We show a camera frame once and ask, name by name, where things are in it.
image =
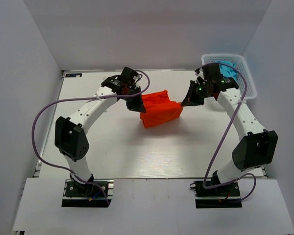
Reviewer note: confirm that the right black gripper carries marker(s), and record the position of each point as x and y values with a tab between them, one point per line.
190	99

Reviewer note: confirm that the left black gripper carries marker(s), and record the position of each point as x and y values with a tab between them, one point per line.
137	105

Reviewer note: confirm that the orange t-shirt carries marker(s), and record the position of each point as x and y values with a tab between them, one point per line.
159	109

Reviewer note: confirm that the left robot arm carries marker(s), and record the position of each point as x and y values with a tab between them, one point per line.
70	132

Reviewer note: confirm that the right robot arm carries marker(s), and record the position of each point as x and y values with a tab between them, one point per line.
256	145

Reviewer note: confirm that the light blue t-shirt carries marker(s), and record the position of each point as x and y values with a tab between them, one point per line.
226	69

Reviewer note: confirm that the white plastic basket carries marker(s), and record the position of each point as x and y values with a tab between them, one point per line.
239	63

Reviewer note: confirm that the blue label sticker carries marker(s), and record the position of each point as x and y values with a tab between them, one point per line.
73	75

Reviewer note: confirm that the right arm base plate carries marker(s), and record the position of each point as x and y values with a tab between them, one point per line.
216	198

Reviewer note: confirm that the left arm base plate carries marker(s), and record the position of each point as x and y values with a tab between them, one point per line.
87	196

